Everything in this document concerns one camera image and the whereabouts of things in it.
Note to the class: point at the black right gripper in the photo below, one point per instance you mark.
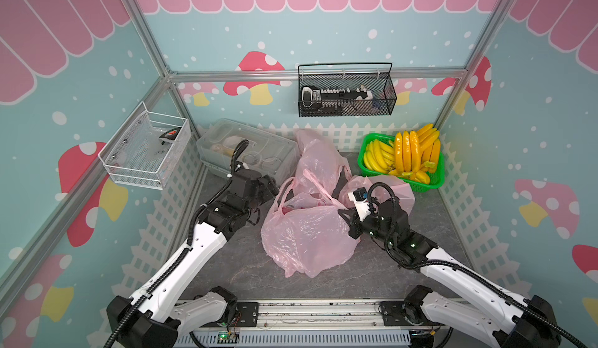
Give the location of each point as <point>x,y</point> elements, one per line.
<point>353,223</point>

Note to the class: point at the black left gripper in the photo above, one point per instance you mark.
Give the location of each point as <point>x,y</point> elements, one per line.
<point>269,188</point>

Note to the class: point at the pink plastic bag front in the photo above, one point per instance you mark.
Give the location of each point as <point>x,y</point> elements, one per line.
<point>304,234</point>

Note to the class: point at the pink plastic bag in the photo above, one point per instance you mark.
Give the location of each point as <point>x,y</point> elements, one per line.
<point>401,189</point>
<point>320,157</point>
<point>304,234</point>

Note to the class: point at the yellow banana bunch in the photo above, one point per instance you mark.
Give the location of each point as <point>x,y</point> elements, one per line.
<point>377,159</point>

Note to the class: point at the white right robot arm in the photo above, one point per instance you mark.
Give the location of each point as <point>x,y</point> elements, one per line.
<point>489,313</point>

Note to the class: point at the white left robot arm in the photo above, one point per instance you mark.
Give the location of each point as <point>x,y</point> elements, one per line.
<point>153,315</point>

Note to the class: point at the pink plastic bag right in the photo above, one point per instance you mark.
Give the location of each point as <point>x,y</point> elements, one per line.
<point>401,189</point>

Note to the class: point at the pink plastic bag back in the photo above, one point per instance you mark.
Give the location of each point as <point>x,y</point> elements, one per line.
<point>320,157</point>

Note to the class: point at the orange banana bunch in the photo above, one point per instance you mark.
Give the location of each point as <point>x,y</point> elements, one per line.
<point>416,153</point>

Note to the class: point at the clear lidded storage box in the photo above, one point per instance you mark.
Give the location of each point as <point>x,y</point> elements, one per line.
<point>266,153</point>

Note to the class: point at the green plastic basket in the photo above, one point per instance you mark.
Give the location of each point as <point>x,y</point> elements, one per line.
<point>438,178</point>

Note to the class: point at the white wire mesh basket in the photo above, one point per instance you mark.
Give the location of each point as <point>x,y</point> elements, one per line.
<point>146,149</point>

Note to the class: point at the black wire mesh basket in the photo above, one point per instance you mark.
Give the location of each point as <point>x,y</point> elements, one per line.
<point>345,89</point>

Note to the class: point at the metal base rail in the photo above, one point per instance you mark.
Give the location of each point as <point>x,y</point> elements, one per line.
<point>321,323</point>

